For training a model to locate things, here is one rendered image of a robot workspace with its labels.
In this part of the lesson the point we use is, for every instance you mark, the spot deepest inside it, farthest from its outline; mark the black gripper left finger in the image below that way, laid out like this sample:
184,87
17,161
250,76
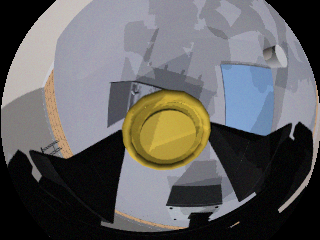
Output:
91,175

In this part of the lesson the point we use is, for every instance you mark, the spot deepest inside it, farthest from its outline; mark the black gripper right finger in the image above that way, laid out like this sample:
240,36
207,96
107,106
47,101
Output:
245,156

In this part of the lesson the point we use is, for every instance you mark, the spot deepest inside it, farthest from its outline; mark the yellow plate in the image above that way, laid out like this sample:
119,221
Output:
166,129

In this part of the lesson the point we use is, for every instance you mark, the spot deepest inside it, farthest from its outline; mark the light blue flat mat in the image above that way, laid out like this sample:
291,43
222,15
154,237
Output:
248,98

